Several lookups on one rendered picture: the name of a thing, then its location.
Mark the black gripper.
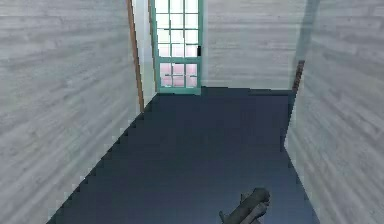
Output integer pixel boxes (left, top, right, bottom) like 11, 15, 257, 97
218, 187, 271, 224

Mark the teal framed glass door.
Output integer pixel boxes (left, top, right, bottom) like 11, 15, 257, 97
148, 0, 205, 96

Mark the brown wooden door frame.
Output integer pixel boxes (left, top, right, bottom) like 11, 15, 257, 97
291, 59, 306, 95
125, 0, 145, 113

